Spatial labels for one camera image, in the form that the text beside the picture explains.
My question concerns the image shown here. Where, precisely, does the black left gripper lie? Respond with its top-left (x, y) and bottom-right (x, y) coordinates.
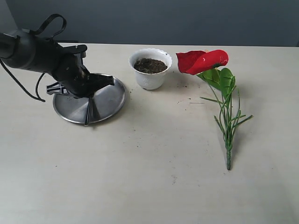
top-left (46, 53), bottom-right (114, 97)

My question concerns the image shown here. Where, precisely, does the stainless steel spork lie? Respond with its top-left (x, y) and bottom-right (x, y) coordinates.
top-left (84, 97), bottom-right (92, 126)

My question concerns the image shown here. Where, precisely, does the red artificial anthurium flower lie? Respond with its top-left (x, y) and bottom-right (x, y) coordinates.
top-left (176, 49), bottom-right (253, 170)

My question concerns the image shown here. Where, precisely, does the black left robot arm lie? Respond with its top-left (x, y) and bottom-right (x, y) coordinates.
top-left (0, 30), bottom-right (114, 98)

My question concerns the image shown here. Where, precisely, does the dark soil in pot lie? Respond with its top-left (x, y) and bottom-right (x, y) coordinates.
top-left (134, 58), bottom-right (168, 74)

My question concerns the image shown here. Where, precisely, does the white plastic flower pot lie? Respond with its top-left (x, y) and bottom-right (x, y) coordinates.
top-left (129, 48), bottom-right (172, 91)

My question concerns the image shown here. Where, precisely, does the round stainless steel plate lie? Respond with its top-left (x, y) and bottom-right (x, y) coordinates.
top-left (53, 77), bottom-right (127, 125)

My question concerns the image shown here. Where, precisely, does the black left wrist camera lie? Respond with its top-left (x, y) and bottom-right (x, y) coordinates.
top-left (61, 44), bottom-right (88, 58)

